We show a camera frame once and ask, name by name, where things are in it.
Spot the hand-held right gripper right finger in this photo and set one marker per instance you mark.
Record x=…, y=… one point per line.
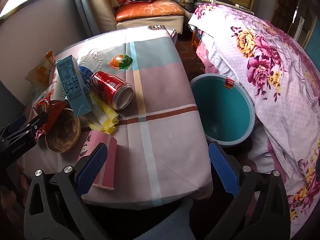
x=223, y=170

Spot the light blue plastic wrapper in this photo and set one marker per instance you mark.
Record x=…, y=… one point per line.
x=85, y=73

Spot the orange seat cushion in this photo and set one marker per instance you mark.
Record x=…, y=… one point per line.
x=150, y=10

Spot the dark wooden shelf unit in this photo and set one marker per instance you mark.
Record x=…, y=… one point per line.
x=287, y=10

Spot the orange chocolate wafer packet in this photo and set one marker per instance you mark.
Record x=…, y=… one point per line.
x=47, y=107

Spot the orange green jelly cup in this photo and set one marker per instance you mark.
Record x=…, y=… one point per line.
x=120, y=62

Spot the pink paper cup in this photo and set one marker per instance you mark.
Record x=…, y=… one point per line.
x=110, y=165

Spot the light blue milk carton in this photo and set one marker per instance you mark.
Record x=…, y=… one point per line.
x=72, y=85

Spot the cream leather sofa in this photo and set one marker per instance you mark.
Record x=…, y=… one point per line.
x=100, y=7

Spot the clear plastic cup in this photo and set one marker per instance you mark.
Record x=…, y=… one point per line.
x=96, y=56

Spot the red soda can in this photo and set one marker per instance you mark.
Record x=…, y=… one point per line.
x=107, y=85

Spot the teal cabinet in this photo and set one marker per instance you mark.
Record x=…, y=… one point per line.
x=313, y=52

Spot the yellow patterned paper napkin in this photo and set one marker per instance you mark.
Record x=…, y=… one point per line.
x=106, y=115

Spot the grey metal door frame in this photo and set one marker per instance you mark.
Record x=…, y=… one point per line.
x=80, y=5

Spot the orange cream bread wrapper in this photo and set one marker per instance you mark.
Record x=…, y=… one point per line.
x=41, y=71

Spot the teal plastic trash bin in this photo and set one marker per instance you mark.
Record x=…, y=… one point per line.
x=220, y=105

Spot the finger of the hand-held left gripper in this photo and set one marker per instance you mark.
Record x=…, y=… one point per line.
x=30, y=126

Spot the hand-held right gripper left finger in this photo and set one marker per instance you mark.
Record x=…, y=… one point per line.
x=91, y=170

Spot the pink floral quilt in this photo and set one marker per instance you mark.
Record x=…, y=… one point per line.
x=275, y=92

